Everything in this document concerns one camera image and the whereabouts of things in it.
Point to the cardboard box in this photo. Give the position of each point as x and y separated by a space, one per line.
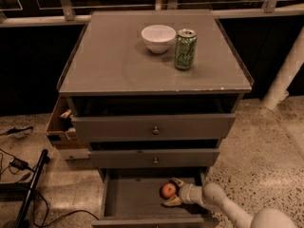
62 135

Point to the black power adapter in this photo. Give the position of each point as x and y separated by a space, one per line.
17 163

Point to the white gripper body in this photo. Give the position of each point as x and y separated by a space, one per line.
184 193

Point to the metal railing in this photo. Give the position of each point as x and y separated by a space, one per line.
56 11

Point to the white ceramic bowl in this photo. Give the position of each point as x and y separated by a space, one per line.
158 38

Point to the grey drawer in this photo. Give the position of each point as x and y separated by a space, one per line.
153 127
153 158
132 199

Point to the red apple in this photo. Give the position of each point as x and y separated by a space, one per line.
168 190

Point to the grey drawer cabinet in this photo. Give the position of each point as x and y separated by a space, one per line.
113 73

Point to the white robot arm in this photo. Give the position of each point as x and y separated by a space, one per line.
258 179

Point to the black pole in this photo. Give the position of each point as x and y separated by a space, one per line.
30 189

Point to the green soda can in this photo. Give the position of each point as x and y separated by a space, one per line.
185 48

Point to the middle grey drawer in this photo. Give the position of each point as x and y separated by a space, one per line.
153 158

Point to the bottom grey drawer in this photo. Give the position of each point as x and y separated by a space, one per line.
132 199

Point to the top grey drawer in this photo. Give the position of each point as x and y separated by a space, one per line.
153 127

